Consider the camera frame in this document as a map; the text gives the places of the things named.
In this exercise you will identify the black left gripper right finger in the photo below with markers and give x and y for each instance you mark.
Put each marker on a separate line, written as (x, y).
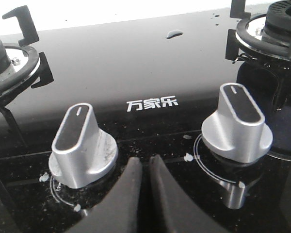
(177, 212)

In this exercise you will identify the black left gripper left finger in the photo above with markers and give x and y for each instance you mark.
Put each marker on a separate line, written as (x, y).
(117, 212)

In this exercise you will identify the black left pot support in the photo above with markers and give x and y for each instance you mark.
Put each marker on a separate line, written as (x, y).
(30, 36)

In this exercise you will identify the black pot support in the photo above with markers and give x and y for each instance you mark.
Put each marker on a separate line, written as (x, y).
(240, 9)
(30, 36)

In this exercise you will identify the black right pot support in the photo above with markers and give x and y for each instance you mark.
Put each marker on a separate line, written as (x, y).
(240, 9)

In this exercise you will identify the silver left stove knob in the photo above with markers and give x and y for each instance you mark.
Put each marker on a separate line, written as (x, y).
(82, 153)

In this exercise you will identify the silver stove knob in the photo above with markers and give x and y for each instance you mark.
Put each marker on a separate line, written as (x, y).
(82, 153)
(236, 130)

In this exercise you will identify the silver right stove knob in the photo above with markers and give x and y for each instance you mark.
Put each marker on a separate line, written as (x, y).
(236, 130)

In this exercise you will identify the black glass gas stove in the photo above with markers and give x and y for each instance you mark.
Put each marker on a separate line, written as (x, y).
(152, 83)

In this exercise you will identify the left gas burner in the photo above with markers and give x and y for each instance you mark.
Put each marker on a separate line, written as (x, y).
(16, 65)

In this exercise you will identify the gas burner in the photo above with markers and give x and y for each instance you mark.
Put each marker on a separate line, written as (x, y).
(16, 65)
(271, 31)

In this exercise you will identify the right gas burner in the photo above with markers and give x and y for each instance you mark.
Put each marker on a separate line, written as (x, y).
(271, 31)

